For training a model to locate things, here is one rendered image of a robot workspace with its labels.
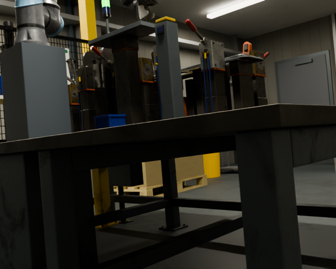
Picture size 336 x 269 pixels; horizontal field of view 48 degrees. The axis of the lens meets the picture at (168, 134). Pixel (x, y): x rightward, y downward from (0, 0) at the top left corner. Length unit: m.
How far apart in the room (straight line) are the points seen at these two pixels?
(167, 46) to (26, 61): 0.57
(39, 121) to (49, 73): 0.21
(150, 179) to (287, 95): 4.59
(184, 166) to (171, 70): 3.55
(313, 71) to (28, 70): 6.99
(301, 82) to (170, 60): 6.78
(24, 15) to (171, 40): 0.63
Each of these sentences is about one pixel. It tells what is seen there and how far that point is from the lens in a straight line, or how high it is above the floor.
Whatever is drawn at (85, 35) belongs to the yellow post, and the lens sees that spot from 3.39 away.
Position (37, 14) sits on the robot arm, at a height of 1.24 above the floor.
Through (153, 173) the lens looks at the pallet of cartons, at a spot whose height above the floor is 0.30.
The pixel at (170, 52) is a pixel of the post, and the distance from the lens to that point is 1.57.
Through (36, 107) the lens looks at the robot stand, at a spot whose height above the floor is 0.84.
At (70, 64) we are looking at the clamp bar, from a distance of 2.45.
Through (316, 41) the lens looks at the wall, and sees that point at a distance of 8.28.
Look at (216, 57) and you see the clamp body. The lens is 1.65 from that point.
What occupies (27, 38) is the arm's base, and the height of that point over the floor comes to 1.13.
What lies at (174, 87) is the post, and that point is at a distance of 1.55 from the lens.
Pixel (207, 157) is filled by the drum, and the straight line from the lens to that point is 6.39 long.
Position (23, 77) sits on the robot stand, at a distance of 1.64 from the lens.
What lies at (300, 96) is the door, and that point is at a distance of 8.22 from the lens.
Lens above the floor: 0.65
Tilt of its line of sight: 1 degrees up
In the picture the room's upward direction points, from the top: 5 degrees counter-clockwise
